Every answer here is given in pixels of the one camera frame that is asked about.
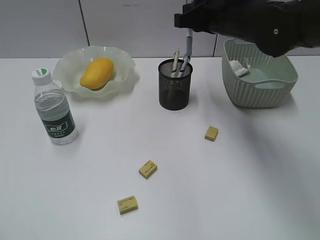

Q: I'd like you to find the yellow eraser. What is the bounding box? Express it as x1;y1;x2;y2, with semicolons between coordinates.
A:
138;160;158;179
117;195;138;215
204;126;219;142

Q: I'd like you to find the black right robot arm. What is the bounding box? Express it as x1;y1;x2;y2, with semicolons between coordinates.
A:
174;0;320;58

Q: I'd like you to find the clear bottle green label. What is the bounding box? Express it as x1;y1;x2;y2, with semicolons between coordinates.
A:
32;68;79;145

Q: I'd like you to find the grey grip black-clip pen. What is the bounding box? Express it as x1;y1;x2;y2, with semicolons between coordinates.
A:
177;56;190;78

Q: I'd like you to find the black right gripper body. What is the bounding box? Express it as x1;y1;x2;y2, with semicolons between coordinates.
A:
174;0;225;34

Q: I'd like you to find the beige grip white pen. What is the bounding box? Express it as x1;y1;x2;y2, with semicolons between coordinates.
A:
170;48;180;78

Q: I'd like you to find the blue grip clear pen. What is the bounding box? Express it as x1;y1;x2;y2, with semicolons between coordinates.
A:
184;28;193;62

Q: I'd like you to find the frosted green glass plate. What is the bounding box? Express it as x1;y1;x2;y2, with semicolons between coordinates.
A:
52;45;136;99

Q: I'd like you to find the yellow mango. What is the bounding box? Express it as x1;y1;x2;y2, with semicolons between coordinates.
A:
79;58;114;90

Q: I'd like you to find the pale green woven basket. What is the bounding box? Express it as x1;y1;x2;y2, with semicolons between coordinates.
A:
222;38;298;109

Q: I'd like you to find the black mesh pen holder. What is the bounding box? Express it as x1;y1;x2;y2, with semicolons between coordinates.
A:
158;59;193;111

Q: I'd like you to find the yellow eraser front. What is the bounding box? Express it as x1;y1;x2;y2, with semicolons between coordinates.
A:
117;195;138;215

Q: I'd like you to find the waste paper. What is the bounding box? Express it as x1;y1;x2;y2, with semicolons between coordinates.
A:
229;57;251;78

